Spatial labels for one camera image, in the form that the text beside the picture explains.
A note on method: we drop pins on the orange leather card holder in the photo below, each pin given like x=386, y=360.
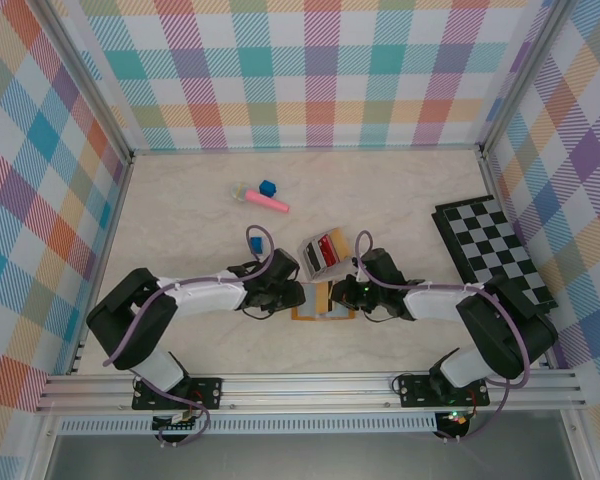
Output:
x=310, y=302

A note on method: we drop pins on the grey credit card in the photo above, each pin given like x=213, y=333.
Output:
x=311, y=257

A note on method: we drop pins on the red credit card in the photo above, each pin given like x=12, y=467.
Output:
x=327, y=250

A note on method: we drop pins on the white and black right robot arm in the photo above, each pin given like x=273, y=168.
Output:
x=440, y=302

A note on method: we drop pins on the blue toy block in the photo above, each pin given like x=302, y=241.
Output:
x=256, y=244
x=268, y=188

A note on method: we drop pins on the pink marker pen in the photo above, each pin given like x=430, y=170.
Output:
x=265, y=201

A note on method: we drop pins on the black and grey chessboard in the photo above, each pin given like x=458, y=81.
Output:
x=500, y=235

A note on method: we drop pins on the small electronics board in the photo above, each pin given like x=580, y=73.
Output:
x=455, y=417
x=177, y=425

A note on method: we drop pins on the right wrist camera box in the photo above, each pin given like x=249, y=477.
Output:
x=356, y=270

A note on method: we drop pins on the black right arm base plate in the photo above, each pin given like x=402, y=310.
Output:
x=410, y=392

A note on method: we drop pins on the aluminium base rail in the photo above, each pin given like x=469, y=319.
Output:
x=305, y=392

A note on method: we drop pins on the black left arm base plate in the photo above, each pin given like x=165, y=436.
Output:
x=212, y=392

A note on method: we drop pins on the aluminium frame post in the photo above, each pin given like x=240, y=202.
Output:
x=522, y=75
x=87, y=80

